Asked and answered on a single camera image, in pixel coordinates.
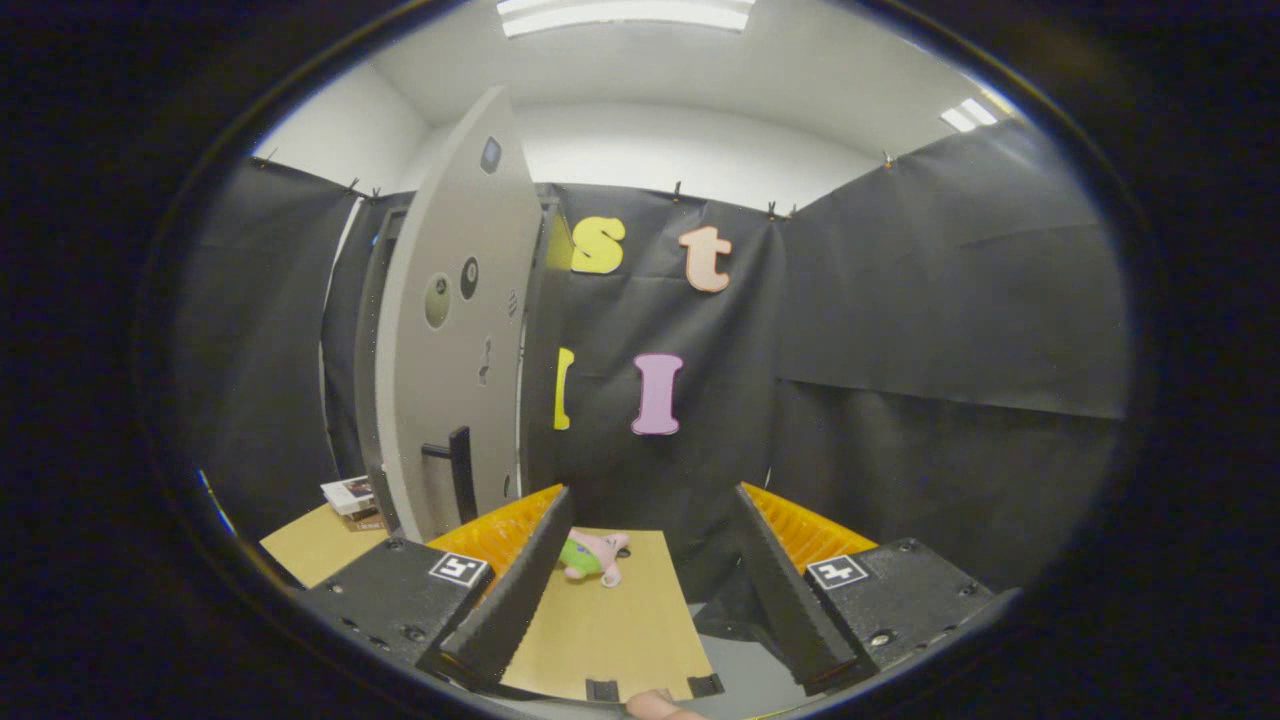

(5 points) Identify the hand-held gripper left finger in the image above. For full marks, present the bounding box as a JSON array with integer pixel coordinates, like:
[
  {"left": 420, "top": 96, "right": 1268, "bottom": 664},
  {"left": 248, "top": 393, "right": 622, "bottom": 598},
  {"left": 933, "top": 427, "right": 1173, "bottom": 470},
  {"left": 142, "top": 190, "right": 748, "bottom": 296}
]
[{"left": 300, "top": 485, "right": 574, "bottom": 691}]

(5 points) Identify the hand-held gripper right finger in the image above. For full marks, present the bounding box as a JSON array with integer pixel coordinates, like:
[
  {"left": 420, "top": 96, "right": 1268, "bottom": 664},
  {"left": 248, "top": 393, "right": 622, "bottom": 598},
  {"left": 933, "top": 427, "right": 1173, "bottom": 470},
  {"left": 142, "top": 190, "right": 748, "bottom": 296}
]
[{"left": 737, "top": 483, "right": 1001, "bottom": 696}]

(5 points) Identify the black door handle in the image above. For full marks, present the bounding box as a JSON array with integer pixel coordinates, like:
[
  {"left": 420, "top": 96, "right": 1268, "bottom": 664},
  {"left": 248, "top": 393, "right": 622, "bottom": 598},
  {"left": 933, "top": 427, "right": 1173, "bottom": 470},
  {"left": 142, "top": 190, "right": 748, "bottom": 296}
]
[{"left": 422, "top": 427, "right": 478, "bottom": 524}]

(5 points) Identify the white shoe cabinet door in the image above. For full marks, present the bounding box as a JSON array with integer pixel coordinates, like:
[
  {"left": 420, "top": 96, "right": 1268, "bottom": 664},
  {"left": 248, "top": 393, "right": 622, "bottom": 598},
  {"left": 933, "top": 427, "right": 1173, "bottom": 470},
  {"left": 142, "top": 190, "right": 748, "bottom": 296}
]
[{"left": 375, "top": 85, "right": 546, "bottom": 543}]

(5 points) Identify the grey shoe cabinet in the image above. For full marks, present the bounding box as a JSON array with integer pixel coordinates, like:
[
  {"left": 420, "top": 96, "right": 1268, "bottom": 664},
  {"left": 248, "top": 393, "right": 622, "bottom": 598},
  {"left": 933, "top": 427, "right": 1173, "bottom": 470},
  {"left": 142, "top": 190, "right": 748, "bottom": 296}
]
[{"left": 355, "top": 195, "right": 573, "bottom": 541}]

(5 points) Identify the pink and green plush toy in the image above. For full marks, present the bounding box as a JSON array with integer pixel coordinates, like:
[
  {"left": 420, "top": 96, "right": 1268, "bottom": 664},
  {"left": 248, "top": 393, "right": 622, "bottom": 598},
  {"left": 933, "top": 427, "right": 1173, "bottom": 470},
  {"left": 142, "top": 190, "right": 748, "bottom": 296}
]
[{"left": 558, "top": 530, "right": 631, "bottom": 588}]

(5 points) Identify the white book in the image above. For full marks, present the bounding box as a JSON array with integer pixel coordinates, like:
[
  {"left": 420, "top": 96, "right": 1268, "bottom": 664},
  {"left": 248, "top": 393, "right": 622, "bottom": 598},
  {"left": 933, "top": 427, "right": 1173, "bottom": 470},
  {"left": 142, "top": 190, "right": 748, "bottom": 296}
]
[{"left": 320, "top": 476, "right": 376, "bottom": 516}]

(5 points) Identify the black backdrop cloth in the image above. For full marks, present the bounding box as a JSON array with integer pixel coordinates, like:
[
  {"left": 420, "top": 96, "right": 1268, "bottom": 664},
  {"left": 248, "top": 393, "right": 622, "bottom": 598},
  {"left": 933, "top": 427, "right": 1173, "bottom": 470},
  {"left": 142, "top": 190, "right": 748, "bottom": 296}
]
[{"left": 175, "top": 118, "right": 1131, "bottom": 601}]

